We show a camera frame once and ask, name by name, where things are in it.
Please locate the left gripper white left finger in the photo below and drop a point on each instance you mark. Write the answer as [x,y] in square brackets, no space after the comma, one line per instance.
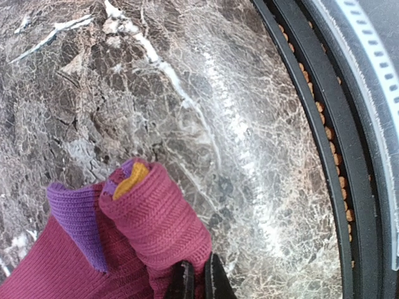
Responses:
[182,285]

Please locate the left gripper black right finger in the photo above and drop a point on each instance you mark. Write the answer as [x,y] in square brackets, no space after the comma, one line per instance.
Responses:
[217,285]

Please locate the maroon striped sock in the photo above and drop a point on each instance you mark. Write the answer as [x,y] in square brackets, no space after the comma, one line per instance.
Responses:
[117,239]

